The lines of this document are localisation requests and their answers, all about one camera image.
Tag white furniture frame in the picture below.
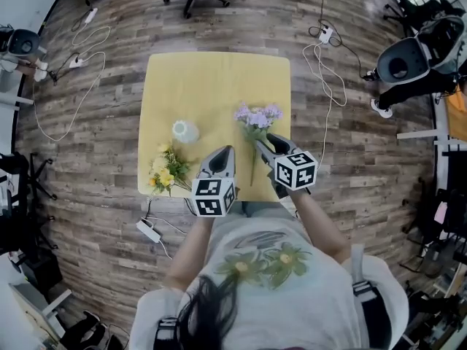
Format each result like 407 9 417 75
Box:
396 93 467 152

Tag white vase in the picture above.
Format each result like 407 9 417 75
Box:
171 120 201 144

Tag purple flower bouquet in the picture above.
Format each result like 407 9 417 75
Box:
233 102 285 187

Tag white desk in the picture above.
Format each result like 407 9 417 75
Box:
0 63 36 111

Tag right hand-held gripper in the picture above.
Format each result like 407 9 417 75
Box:
255 132 319 199

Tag person's white floral shirt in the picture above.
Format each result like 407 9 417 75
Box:
129 215 409 350

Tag pink sheet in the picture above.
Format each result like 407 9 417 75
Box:
433 201 449 224

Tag person's grey trousers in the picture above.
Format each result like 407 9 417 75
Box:
213 201 304 229

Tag yellow orange flower bouquet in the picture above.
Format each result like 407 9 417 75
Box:
147 142 194 198

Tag person's left forearm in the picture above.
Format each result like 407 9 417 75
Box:
163 213 215 291

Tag orange wooden desk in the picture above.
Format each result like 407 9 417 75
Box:
447 85 467 141

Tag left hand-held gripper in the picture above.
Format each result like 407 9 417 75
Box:
190 144 239 219

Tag black rack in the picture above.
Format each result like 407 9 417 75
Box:
399 176 467 280

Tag person's right forearm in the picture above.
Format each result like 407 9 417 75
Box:
287 191 351 264

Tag grey camera headset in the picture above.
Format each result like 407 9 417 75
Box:
7 28 41 57
375 36 431 85

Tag black harness strap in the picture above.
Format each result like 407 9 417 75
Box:
153 317 182 350
352 281 393 350

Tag white cable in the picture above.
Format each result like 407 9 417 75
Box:
32 51 107 142
72 22 112 60
302 42 347 163
145 215 188 260

